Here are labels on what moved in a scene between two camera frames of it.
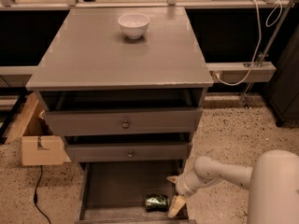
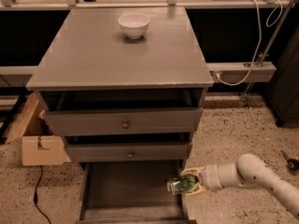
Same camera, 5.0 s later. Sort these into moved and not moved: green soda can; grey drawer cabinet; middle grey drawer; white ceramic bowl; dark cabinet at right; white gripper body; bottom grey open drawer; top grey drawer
Moved: white gripper body; green soda can
Not moved: white ceramic bowl; middle grey drawer; top grey drawer; bottom grey open drawer; dark cabinet at right; grey drawer cabinet
